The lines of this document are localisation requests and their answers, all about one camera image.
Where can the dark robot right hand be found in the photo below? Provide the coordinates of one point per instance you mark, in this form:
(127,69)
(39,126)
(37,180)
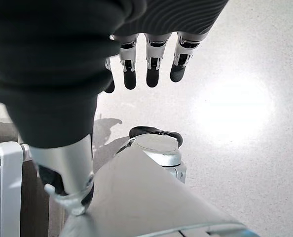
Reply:
(50,74)

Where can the black robot right foot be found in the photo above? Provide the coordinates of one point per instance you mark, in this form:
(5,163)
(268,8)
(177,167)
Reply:
(149,130)

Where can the white medical cart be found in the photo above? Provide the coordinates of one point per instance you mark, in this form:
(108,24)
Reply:
(10,185)

